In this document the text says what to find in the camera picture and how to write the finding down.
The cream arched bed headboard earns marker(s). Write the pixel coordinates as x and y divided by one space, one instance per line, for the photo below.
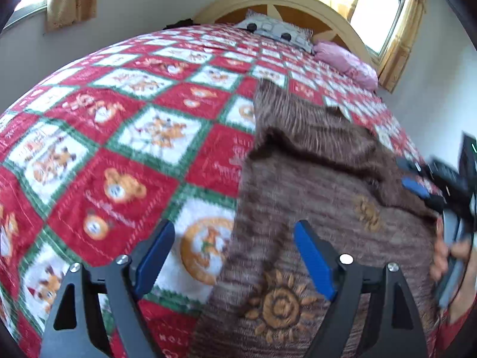
298 3

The side window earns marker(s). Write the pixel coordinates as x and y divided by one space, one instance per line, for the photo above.
26 11

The red checkered printed bedspread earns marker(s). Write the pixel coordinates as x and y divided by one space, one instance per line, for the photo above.
111 138

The white patterned pillow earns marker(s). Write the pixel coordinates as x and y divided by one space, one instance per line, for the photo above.
268 28

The dark cloth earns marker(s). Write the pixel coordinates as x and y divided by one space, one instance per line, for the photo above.
179 24

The yellow narrow curtain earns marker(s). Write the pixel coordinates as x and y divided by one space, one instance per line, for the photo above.
406 37

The person's right forearm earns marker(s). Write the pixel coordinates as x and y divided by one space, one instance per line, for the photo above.
458 339

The brown knitted sweater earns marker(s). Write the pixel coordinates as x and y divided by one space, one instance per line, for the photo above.
316 194

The person's right hand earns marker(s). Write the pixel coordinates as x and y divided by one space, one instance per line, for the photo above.
439 257

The pink pillow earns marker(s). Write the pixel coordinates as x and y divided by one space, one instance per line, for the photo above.
343 59

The window behind headboard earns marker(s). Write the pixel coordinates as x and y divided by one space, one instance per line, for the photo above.
376 11

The yellow side window curtain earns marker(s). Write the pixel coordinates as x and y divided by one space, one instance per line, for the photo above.
72 0

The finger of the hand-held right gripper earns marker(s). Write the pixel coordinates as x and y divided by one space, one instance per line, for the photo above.
410 165
415 189

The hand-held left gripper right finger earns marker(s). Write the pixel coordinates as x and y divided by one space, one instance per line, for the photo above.
313 261

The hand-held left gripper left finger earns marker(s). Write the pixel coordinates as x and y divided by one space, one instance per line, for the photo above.
154 257

